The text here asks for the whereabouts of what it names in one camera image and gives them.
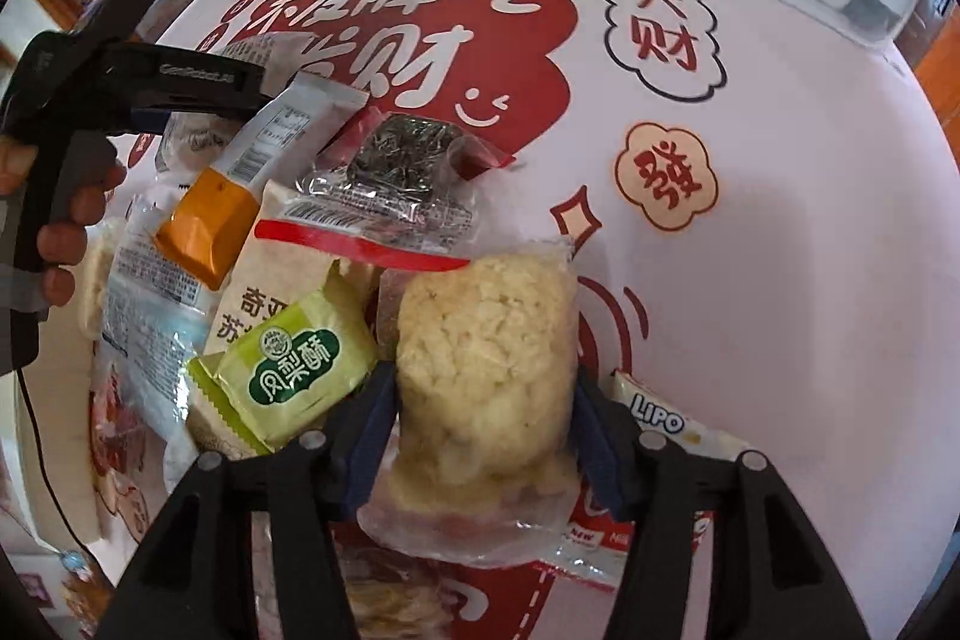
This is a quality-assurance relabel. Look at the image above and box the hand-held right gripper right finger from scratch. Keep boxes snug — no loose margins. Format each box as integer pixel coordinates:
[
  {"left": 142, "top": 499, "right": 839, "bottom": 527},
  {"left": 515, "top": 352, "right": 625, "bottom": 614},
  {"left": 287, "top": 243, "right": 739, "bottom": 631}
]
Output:
[{"left": 566, "top": 377, "right": 863, "bottom": 640}]

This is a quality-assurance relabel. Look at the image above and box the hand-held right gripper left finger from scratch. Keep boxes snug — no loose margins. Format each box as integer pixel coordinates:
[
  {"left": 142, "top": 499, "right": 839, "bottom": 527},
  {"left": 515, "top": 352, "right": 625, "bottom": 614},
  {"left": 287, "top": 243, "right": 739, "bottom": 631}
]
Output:
[{"left": 94, "top": 359, "right": 400, "bottom": 640}]

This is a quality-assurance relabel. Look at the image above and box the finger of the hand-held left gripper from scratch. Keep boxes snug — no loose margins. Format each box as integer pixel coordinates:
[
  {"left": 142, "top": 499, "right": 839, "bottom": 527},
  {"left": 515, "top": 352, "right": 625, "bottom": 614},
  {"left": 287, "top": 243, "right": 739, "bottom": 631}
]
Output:
[{"left": 127, "top": 74, "right": 301, "bottom": 133}]

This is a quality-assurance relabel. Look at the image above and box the clear puffed rice cake packet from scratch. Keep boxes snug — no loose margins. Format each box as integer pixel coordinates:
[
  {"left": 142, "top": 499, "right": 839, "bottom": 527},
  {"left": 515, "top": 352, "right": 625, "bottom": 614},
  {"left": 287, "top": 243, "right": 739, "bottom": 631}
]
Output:
[
  {"left": 356, "top": 235, "right": 601, "bottom": 570},
  {"left": 79, "top": 218, "right": 127, "bottom": 341}
]

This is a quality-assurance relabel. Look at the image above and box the orange and white snack packet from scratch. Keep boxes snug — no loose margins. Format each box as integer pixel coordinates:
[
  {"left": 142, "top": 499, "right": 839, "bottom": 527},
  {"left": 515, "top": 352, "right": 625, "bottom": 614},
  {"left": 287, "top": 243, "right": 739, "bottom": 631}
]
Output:
[{"left": 154, "top": 77, "right": 370, "bottom": 292}]

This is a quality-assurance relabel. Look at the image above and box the cream cracker packet red stripe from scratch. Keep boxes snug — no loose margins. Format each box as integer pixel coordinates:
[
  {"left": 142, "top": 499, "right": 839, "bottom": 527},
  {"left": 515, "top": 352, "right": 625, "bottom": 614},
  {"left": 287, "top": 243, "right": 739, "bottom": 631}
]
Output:
[{"left": 202, "top": 179, "right": 481, "bottom": 363}]

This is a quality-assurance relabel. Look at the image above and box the person's left hand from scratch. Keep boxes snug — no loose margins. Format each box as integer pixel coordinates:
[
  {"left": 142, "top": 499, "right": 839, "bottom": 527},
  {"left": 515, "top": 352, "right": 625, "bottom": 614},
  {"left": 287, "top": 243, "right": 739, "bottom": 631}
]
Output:
[{"left": 0, "top": 134, "right": 128, "bottom": 315}]

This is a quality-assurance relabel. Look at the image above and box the white cream biscuit packet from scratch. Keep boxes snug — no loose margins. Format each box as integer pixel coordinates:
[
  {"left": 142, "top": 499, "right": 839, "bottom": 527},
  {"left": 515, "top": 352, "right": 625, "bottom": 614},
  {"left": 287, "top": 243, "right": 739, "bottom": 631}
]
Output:
[{"left": 555, "top": 368, "right": 758, "bottom": 585}]

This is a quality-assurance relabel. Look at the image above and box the green pineapple cake packet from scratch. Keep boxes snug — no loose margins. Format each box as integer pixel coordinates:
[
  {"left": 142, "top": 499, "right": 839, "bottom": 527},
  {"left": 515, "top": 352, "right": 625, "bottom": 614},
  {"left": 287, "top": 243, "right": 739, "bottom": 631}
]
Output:
[{"left": 186, "top": 269, "right": 380, "bottom": 461}]

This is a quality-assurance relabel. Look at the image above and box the clear packet of dark snack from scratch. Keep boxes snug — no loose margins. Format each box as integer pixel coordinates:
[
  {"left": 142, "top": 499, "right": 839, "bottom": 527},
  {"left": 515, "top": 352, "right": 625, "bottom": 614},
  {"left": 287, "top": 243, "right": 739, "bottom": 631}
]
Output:
[{"left": 296, "top": 109, "right": 518, "bottom": 251}]

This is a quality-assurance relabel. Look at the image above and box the clear packet of yellow crisps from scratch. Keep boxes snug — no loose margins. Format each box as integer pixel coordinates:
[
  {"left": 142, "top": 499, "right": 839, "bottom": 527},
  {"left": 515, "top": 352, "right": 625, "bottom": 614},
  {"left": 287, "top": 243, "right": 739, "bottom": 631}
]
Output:
[{"left": 330, "top": 535, "right": 466, "bottom": 640}]

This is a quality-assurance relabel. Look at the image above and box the clear blue-printed snack packet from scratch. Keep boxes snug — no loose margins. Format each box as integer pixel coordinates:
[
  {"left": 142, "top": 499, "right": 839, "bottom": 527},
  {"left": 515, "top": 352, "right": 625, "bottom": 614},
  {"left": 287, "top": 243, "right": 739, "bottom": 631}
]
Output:
[{"left": 101, "top": 190, "right": 226, "bottom": 446}]

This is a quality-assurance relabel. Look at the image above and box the black cable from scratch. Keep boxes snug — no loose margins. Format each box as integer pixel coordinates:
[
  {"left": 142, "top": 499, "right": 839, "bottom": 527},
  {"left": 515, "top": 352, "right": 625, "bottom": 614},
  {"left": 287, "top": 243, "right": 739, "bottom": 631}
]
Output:
[{"left": 15, "top": 366, "right": 80, "bottom": 555}]

